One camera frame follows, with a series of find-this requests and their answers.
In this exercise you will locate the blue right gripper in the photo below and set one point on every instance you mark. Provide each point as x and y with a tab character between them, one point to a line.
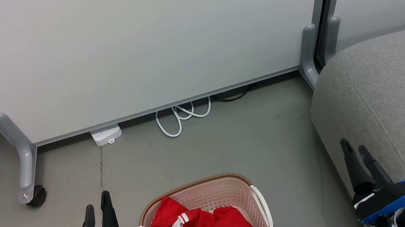
398	196

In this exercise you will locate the black caster wheel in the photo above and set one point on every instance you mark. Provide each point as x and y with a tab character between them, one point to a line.
38	196

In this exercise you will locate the grey upholstered ottoman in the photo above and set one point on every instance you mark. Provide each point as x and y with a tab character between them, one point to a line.
395	99

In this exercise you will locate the white power strip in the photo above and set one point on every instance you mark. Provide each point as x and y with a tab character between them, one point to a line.
106	134

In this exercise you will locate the grey curved partition leg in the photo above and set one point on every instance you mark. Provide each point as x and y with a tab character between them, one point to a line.
308	52
332	38
25	161

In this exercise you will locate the white plastic laundry basket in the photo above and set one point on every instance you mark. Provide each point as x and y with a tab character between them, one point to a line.
215	194

